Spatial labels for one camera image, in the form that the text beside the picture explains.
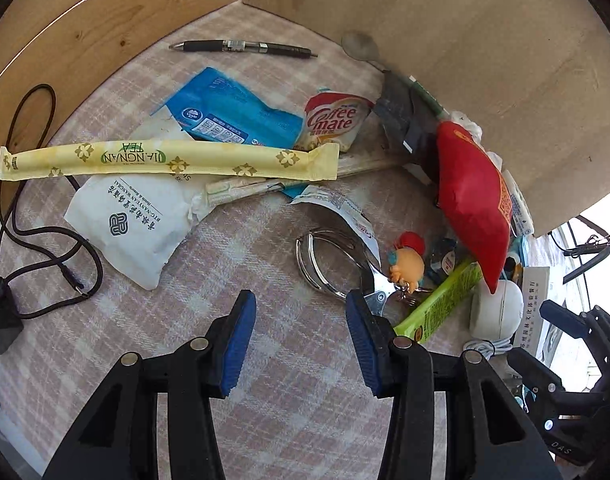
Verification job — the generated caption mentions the beige round case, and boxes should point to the beige round case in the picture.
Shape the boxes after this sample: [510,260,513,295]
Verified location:
[469,279,525,338]

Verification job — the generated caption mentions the yellow tea stick packet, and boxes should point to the yellow tea stick packet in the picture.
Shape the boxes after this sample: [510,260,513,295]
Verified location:
[0,140,341,182]

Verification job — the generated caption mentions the white tissue pack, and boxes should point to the white tissue pack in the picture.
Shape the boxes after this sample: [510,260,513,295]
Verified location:
[500,169,536,238]

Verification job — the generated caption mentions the black foil packet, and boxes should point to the black foil packet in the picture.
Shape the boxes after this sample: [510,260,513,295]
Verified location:
[372,71,448,186]

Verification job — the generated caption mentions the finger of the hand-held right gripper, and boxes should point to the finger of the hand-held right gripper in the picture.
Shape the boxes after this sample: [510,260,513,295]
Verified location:
[508,348,586,402]
[539,299,610,376]

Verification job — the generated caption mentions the metal spoon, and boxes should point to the metal spoon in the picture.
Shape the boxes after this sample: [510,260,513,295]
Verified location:
[341,31,391,72]

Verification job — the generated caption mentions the blue wet wipe packet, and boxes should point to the blue wet wipe packet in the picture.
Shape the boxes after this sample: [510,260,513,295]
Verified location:
[152,66,306,148]

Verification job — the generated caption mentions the white cardboard box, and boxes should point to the white cardboard box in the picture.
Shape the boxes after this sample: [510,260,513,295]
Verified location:
[515,265,568,361]

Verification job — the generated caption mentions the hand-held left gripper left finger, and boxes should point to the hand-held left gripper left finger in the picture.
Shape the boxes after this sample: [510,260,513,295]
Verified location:
[42,290,258,480]

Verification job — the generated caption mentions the red cloth pouch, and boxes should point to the red cloth pouch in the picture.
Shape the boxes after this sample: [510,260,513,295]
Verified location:
[435,120,513,295]

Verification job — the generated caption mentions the light wood panel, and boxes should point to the light wood panel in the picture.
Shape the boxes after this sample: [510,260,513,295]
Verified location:
[242,0,610,238]

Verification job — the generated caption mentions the wrapped disposable chopsticks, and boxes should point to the wrapped disposable chopsticks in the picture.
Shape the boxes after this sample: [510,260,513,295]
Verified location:
[205,157,406,207]

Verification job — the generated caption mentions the black tripod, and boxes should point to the black tripod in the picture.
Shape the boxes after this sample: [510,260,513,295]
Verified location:
[550,215,610,286]

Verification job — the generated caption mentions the white cable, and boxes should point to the white cable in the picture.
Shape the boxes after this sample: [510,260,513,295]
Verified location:
[462,335,516,358]

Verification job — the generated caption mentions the crumpled white tissue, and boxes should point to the crumpled white tissue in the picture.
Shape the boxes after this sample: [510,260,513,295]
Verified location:
[452,110,486,138]

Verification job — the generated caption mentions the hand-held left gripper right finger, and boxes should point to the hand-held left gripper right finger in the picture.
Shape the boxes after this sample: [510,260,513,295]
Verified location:
[345,289,566,480]

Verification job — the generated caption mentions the chrome metal tongs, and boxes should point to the chrome metal tongs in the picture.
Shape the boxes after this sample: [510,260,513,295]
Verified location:
[295,229,391,316]

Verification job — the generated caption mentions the black power adapter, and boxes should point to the black power adapter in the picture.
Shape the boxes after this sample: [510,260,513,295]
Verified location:
[0,281,24,358]

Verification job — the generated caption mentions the white paper packet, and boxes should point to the white paper packet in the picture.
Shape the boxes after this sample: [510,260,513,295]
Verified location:
[64,175,216,291]

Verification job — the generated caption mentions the black charger cable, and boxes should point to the black charger cable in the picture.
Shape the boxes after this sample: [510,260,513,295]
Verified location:
[0,84,106,320]

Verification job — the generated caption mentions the chicken keychain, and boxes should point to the chicken keychain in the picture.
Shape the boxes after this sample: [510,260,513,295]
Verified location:
[387,231,433,306]

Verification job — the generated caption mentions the green white wrapped stick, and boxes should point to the green white wrapped stick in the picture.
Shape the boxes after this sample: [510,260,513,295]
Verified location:
[409,75,453,120]

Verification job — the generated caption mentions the slatted pine wood board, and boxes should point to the slatted pine wood board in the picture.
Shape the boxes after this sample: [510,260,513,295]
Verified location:
[0,0,258,221]

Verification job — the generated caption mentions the coffee creamer packet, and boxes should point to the coffee creamer packet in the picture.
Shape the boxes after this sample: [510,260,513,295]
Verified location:
[292,87,376,153]

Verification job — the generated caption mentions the black pen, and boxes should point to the black pen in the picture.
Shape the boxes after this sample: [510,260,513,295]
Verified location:
[168,39,319,59]

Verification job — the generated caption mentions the white printed sauce sachet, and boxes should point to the white printed sauce sachet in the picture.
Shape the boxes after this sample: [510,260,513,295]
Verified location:
[285,184,382,268]

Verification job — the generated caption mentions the green cream tube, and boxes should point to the green cream tube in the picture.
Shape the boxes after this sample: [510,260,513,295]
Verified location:
[392,257,486,345]

